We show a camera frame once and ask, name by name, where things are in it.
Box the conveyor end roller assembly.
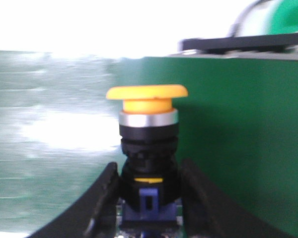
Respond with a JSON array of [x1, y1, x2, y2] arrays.
[[178, 0, 298, 60]]

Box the green conveyor belt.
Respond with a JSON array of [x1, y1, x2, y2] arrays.
[[0, 51, 298, 237]]

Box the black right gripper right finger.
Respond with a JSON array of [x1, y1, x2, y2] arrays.
[[180, 159, 288, 238]]

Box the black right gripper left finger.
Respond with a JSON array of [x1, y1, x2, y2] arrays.
[[29, 162, 119, 238]]

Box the yellow mushroom push button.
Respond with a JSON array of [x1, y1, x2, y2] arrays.
[[106, 84, 188, 238]]

